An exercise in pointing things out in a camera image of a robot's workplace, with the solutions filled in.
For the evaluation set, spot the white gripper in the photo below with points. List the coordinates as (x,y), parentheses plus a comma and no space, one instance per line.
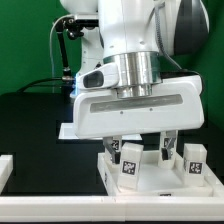
(140,113)

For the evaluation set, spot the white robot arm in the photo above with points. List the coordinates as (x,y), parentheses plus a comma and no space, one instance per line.
(127,94)

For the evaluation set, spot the white marker tag plate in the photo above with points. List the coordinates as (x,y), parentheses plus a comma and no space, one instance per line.
(67,132)

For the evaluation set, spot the white U-shaped boundary fence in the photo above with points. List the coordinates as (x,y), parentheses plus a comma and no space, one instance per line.
(104,208)

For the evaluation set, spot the black camera on mount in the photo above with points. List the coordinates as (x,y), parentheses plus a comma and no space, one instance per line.
(75,24)

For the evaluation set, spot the white square table top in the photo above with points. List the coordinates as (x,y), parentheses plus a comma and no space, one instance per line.
(156,181)

